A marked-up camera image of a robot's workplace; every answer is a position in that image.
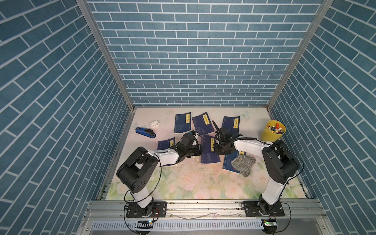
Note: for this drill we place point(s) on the grey striped cloth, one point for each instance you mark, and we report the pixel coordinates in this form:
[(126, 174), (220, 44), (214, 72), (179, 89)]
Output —
[(249, 161)]

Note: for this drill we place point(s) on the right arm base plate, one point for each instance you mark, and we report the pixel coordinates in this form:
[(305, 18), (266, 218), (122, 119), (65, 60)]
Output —
[(260, 208)]

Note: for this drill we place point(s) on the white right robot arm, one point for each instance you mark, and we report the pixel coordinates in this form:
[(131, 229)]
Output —
[(279, 161)]

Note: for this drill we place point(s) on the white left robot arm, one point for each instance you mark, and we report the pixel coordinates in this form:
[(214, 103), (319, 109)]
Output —
[(136, 171)]

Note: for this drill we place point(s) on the blue book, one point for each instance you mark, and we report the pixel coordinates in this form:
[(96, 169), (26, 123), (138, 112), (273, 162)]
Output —
[(182, 123), (230, 126), (163, 145), (229, 164), (203, 124), (208, 155)]

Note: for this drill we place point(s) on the blue black stapler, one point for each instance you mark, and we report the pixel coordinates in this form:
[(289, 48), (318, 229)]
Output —
[(145, 132)]

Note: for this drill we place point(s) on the yellow pen cup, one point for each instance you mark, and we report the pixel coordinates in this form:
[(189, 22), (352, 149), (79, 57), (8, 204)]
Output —
[(267, 136)]

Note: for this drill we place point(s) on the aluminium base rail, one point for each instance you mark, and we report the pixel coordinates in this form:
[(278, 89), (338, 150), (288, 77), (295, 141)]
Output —
[(204, 209)]

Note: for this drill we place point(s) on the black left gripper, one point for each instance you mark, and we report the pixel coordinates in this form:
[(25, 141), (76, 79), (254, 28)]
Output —
[(198, 146)]

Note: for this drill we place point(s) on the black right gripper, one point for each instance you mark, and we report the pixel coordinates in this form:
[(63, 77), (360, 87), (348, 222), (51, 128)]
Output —
[(216, 151)]

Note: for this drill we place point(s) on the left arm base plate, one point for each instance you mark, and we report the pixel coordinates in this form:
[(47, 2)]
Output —
[(156, 208)]

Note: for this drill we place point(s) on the pens in cup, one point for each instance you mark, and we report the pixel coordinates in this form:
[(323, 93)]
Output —
[(277, 129)]

